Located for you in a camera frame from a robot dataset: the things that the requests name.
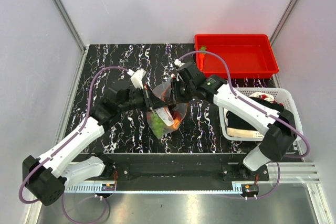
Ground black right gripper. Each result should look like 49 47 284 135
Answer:
167 78 195 104

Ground white plastic basket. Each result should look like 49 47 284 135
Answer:
214 84 303 142

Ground black bag in basket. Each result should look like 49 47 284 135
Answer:
224 98 285 131

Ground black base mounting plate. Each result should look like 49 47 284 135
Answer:
105 153 270 194

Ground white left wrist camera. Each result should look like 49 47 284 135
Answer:
127 68 146 89

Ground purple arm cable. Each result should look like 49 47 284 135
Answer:
180 51 311 200
18 66 132 223

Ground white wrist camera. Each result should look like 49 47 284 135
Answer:
127 68 146 89
174 59 184 81

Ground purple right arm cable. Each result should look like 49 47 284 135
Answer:
180 51 311 200

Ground clear zip top bag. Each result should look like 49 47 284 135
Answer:
146 79 188 139

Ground aluminium frame rail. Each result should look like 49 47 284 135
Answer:
35 162 321 183

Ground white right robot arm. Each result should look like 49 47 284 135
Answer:
171 60 298 180

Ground orange fake papaya slice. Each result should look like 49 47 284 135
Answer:
170 110 182 130

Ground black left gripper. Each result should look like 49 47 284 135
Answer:
119 84 167 113

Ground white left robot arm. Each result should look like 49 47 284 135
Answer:
19 87 165 206

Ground beige item in basket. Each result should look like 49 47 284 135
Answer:
226 127 264 139

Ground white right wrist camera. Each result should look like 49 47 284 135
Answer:
174 59 184 81

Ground white red cloth in basket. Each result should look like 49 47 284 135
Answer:
249 92 278 104

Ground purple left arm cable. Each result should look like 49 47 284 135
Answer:
18 66 132 223

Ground red plastic bin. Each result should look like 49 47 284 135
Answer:
195 34 279 79

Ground green fake grapes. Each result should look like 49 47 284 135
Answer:
148 112 166 138

